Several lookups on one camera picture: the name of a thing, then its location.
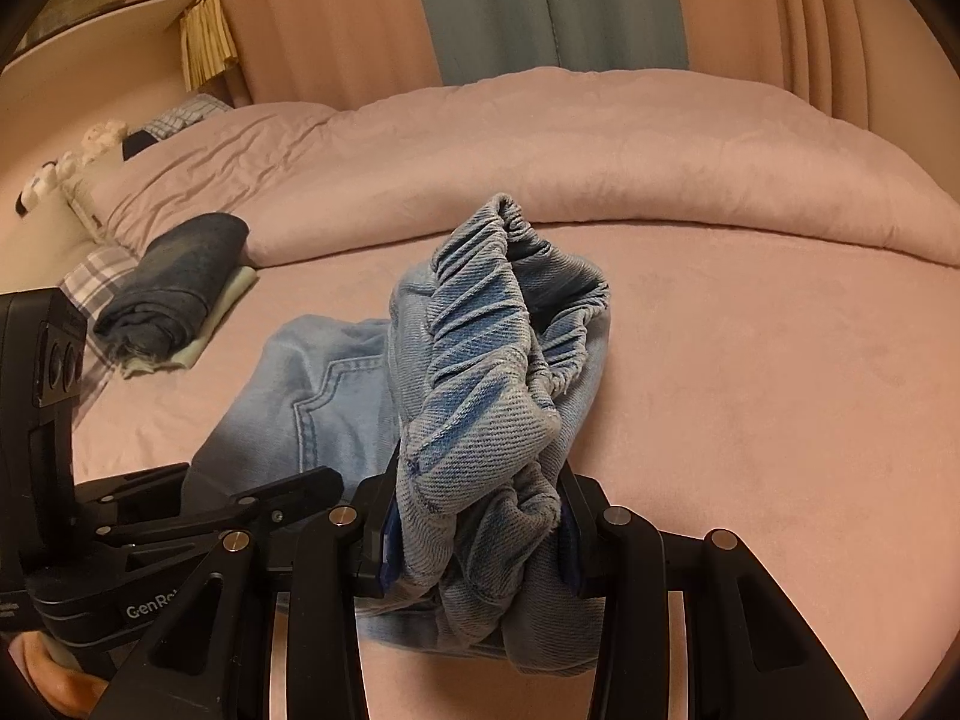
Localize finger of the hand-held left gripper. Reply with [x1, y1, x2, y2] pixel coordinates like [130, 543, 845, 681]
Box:
[94, 465, 346, 552]
[73, 461, 192, 518]

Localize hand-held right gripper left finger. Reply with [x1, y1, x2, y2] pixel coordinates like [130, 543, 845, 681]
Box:
[90, 461, 402, 720]

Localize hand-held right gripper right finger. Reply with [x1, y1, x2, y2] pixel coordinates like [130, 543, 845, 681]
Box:
[559, 461, 875, 720]

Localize light blue denim pants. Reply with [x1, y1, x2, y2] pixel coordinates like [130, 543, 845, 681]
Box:
[182, 193, 614, 680]

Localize person's left hand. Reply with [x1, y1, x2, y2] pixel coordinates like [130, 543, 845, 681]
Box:
[19, 628, 112, 719]

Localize plaid cloth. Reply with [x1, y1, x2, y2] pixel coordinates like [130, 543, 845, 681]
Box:
[58, 242, 145, 410]

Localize pale green folded cloth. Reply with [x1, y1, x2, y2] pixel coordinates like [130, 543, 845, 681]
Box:
[120, 264, 261, 378]

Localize dark blue folded jeans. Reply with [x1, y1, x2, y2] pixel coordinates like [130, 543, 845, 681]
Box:
[94, 212, 252, 365]

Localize pink bed sheet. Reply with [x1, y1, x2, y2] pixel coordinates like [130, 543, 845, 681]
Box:
[64, 221, 960, 720]

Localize black and white plush toy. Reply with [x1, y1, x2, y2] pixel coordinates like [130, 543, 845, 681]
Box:
[13, 160, 65, 217]

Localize pink wrinkled pillow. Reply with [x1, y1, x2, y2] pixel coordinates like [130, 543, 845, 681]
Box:
[90, 100, 342, 265]

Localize blue checked cloth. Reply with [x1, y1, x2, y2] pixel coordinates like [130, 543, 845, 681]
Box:
[124, 92, 235, 158]

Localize pink duvet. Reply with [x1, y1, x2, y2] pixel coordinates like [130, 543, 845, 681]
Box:
[247, 66, 960, 271]

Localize pink smooth curtain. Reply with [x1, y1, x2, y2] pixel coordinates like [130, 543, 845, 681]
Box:
[191, 0, 451, 113]

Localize blue curtain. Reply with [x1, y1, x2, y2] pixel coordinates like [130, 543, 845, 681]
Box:
[403, 0, 691, 87]

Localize pink pleated curtain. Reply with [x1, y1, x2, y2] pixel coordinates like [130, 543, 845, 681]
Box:
[667, 0, 960, 203]

